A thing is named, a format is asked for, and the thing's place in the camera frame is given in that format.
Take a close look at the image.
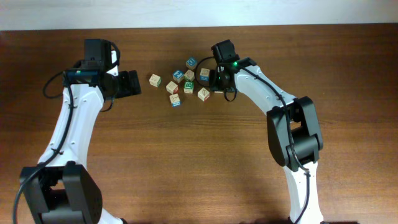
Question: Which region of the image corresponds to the wooden leaf E block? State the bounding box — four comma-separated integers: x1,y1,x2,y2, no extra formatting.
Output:
198,87,210,101

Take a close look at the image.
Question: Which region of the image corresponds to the wooden block green side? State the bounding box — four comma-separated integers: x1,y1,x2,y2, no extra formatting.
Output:
149,74,162,87

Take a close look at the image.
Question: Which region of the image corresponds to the green B block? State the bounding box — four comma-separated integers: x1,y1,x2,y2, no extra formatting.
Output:
183,82,194,94

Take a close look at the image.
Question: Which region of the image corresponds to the wooden block red side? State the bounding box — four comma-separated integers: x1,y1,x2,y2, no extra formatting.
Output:
166,81,178,95

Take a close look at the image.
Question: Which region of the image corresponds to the wooden block blue J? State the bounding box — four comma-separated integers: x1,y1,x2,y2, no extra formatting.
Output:
169,93,181,108

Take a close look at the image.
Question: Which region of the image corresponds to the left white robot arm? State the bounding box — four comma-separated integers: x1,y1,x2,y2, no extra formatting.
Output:
15,60,141,223

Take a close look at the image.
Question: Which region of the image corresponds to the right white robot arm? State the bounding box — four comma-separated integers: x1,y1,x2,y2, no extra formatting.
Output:
215,58,324,223

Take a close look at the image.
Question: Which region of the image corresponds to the wooden block blue base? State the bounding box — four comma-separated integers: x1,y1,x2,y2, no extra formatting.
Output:
200,68,210,82

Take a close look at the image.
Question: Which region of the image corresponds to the plain wooden block centre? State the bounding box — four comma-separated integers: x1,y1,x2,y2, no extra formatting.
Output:
184,70,195,82

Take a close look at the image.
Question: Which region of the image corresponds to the blue C block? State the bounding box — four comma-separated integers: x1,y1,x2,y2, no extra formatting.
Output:
185,57,198,71

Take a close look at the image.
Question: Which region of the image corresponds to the blue letter block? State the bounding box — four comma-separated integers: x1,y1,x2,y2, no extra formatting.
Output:
172,70,184,83

